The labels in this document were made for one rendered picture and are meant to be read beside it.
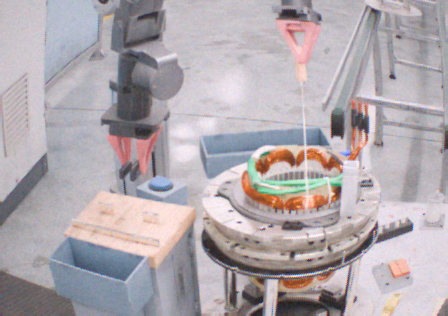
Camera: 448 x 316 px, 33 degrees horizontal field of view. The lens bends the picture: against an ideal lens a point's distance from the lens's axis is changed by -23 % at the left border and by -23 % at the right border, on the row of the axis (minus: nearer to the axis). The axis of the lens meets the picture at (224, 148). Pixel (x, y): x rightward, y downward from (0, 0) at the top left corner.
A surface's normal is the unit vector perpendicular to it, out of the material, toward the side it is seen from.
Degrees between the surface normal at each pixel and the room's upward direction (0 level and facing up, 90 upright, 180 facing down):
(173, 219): 0
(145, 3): 105
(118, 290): 90
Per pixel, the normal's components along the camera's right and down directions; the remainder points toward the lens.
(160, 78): 0.60, 0.35
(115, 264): -0.32, 0.38
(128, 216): -0.03, -0.92
